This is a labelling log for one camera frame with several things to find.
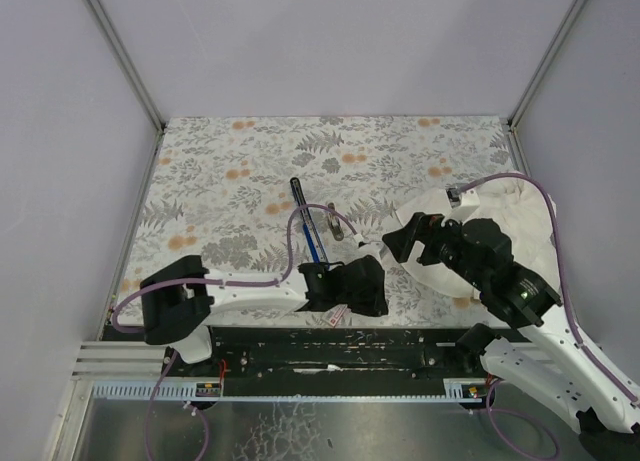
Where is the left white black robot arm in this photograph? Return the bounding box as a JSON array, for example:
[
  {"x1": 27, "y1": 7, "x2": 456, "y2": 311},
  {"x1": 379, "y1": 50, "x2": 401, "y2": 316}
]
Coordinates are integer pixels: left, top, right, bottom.
[{"x1": 141, "y1": 255, "x2": 389, "y2": 364}]

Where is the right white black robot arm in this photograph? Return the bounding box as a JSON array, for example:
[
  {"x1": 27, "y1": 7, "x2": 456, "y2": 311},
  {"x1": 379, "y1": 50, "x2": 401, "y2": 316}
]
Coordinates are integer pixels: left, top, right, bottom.
[{"x1": 382, "y1": 213, "x2": 639, "y2": 460}]

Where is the red white staple box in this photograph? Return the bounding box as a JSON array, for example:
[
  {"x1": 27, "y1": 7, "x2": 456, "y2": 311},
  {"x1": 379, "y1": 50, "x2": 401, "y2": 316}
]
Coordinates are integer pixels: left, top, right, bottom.
[{"x1": 323, "y1": 305, "x2": 348, "y2": 327}]

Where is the floral patterned table mat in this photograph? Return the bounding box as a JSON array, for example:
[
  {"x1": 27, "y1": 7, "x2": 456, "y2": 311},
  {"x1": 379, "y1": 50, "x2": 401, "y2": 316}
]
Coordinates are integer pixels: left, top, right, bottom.
[{"x1": 117, "y1": 116, "x2": 513, "y2": 326}]

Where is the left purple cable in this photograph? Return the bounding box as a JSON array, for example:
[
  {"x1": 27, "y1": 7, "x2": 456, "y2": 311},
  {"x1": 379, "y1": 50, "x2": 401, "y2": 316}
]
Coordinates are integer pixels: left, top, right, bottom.
[{"x1": 112, "y1": 203, "x2": 364, "y2": 461}]

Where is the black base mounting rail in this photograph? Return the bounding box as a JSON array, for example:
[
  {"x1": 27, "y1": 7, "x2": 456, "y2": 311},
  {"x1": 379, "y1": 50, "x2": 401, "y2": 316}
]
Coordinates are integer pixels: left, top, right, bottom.
[{"x1": 102, "y1": 324, "x2": 519, "y2": 397}]

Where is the right aluminium frame post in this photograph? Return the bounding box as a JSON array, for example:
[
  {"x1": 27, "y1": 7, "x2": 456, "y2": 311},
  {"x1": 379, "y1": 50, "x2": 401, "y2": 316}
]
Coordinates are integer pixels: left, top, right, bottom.
[{"x1": 507, "y1": 0, "x2": 601, "y2": 130}]

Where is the left aluminium extrusion rail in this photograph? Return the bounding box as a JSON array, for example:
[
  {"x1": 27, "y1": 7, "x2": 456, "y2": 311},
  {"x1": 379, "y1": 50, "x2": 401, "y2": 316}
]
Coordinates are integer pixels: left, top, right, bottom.
[{"x1": 72, "y1": 341, "x2": 165, "y2": 380}]

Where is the purple cable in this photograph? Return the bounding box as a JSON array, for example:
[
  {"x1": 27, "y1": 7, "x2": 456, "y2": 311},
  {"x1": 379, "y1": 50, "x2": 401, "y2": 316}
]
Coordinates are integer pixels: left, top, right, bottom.
[
  {"x1": 447, "y1": 173, "x2": 639, "y2": 460},
  {"x1": 112, "y1": 203, "x2": 364, "y2": 461}
]

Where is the blue stapler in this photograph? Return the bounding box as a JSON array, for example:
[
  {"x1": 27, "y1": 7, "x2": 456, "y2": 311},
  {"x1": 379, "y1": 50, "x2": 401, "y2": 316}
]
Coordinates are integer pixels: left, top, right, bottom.
[{"x1": 289, "y1": 177, "x2": 329, "y2": 263}]

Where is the aluminium frame post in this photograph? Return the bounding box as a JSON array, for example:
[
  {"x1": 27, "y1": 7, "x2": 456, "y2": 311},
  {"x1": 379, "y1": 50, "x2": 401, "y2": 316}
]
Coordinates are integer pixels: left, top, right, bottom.
[
  {"x1": 507, "y1": 0, "x2": 601, "y2": 130},
  {"x1": 82, "y1": 0, "x2": 166, "y2": 133}
]

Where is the white slotted cable duct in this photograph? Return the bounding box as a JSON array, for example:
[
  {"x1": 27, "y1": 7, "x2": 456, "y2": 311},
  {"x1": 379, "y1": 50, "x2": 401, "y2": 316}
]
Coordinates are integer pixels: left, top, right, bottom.
[{"x1": 92, "y1": 374, "x2": 485, "y2": 404}]

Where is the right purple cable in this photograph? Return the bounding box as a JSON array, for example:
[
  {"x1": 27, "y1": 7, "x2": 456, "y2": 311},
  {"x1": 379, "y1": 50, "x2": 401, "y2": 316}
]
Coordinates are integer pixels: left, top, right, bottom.
[{"x1": 447, "y1": 173, "x2": 639, "y2": 460}]

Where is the left aluminium frame post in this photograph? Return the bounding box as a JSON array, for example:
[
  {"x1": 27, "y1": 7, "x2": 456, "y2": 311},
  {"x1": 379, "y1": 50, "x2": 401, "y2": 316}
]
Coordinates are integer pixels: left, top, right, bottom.
[{"x1": 82, "y1": 0, "x2": 166, "y2": 133}]

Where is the white crumpled cloth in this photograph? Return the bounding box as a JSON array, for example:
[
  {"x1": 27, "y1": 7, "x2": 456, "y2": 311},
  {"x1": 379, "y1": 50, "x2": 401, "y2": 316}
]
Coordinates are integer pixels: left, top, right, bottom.
[{"x1": 383, "y1": 178, "x2": 560, "y2": 300}]

